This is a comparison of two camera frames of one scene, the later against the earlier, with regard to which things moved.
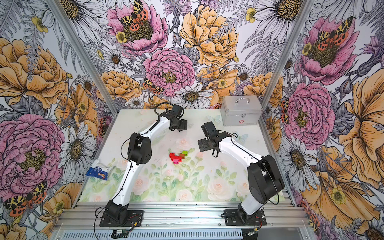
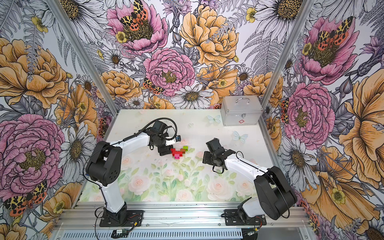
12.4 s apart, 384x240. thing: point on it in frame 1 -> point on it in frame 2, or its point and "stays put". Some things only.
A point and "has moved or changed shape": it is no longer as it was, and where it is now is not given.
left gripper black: x=183 y=125 -> x=163 y=150
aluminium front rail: x=291 y=215 stays put
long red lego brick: x=176 y=157 has moved or changed shape
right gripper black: x=202 y=143 -> x=205 y=159
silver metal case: x=241 y=110 stays put
